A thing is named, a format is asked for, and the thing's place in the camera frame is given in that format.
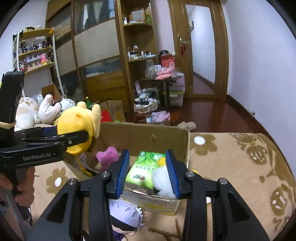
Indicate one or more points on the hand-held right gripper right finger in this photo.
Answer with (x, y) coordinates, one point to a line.
(173, 173)

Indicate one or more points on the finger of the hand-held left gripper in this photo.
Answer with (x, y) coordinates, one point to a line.
(76, 138)
(49, 131)

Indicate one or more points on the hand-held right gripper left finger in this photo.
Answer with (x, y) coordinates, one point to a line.
(121, 171)

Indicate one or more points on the white fluffy plush yellow feet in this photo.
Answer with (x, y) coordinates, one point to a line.
(161, 183)

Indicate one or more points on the yellow bear plush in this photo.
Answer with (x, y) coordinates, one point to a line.
(76, 120)

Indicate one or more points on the green tissue pack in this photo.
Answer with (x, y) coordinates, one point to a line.
(141, 169)

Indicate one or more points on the pink plush toy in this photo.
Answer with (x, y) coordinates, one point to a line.
(107, 156)

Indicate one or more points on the cardboard box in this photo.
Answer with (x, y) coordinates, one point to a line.
(143, 136)

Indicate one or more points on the person's left forearm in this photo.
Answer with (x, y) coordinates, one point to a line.
(13, 215)

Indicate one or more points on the person's left hand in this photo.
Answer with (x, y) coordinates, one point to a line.
(26, 187)

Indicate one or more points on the white cat plush cream spots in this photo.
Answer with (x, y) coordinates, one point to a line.
(25, 115)

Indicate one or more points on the white plush grey ears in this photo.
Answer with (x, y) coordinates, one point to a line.
(67, 104)

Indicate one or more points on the pale blue small plush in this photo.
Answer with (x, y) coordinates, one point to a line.
(40, 99)

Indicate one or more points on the red shopping bag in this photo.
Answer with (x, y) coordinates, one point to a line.
(106, 115)

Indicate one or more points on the green bottle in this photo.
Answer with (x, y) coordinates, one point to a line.
(87, 102)

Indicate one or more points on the lavender-haired doll plush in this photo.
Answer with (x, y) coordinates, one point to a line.
(126, 213)

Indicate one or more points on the tall cardboard carton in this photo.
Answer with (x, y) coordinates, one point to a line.
(49, 89)

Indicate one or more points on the beige slipper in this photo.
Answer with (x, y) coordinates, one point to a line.
(186, 125)

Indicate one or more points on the cardboard carton open flaps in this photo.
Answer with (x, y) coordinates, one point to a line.
(116, 109)

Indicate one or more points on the beige floral blanket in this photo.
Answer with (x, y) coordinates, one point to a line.
(231, 173)

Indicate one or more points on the box of pink cloths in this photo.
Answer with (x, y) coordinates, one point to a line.
(158, 117)

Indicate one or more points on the wooden figurine shelf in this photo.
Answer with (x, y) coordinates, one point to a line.
(39, 67)

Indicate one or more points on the basket of striped socks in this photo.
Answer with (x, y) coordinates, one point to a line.
(145, 107)

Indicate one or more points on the row of pastel figurines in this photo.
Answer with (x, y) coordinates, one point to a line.
(34, 62)

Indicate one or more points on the translucent storage bin green lid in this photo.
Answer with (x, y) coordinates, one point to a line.
(177, 99)

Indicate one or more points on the pink patterned bag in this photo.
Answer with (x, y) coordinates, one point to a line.
(138, 86)

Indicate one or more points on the small dark table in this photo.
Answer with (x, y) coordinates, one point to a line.
(166, 92)

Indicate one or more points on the row of dark figurines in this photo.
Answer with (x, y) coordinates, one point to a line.
(34, 46)

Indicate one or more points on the wooden corner shelf unit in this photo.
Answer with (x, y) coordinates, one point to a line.
(138, 69)

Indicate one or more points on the wooden wardrobe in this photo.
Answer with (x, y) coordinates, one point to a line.
(97, 41)

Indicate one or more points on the pink packets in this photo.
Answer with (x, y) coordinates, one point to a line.
(164, 74)

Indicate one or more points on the clear jar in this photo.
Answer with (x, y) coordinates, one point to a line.
(149, 68)

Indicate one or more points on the black toy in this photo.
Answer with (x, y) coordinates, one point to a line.
(29, 28)

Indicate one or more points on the white toy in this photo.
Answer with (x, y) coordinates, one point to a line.
(38, 27)

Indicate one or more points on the row of small bottles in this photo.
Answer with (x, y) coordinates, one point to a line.
(143, 55)

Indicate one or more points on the dark jar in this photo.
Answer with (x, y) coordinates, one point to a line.
(135, 49)

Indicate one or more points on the red paper bag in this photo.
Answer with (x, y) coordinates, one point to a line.
(167, 62)

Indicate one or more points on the green box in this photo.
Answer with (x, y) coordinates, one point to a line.
(148, 17)

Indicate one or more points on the wooden door glass panel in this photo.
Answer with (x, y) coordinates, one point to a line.
(180, 23)

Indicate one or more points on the picture frame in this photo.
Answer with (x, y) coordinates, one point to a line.
(137, 15)

